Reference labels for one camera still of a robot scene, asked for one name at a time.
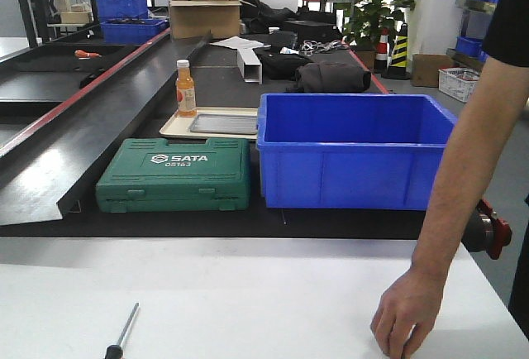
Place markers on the beige plastic tray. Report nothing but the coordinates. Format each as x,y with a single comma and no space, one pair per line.
178,127

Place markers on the dark folded cloth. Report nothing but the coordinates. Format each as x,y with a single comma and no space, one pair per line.
330,77

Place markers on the blue crate upper far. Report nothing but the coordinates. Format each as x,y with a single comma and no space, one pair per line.
113,9

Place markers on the metal shelf rack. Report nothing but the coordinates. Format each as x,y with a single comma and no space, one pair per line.
475,17

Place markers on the orange juice bottle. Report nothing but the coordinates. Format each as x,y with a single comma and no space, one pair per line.
185,90

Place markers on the orange handled tool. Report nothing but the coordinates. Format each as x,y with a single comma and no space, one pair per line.
85,55

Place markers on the green SATA tool case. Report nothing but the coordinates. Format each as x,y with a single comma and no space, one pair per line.
153,175

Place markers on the red conveyor end bracket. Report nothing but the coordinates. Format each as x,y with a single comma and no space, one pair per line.
486,231

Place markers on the grey square metal tube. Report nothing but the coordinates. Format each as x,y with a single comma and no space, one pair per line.
249,66

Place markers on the yellow black traffic cone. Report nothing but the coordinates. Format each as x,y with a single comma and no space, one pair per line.
397,67

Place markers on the grey metal tray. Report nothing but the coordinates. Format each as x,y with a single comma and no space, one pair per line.
224,123

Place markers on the large cardboard box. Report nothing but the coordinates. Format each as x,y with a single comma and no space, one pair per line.
197,18

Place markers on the green-black screwdriver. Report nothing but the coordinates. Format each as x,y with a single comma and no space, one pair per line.
116,350

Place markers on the black bag on conveyor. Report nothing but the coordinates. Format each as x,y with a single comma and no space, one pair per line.
279,66

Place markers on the green potted plant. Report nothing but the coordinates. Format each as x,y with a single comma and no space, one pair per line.
370,17

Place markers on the blue crate lower far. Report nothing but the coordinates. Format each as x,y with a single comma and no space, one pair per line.
132,32

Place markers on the red white traffic cone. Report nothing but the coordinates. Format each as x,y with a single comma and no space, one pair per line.
381,56

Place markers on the large blue plastic bin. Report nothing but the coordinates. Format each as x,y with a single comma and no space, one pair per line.
372,151

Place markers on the person's bare hand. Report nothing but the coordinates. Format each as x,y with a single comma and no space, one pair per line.
407,311

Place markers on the person's bare forearm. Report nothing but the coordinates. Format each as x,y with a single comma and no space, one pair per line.
469,160

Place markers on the white plastic basket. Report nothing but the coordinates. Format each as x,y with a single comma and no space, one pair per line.
458,83

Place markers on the blue crate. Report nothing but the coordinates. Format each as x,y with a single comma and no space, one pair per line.
113,9
132,32

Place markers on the brown cardboard box floor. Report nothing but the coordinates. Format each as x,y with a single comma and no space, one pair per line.
425,69

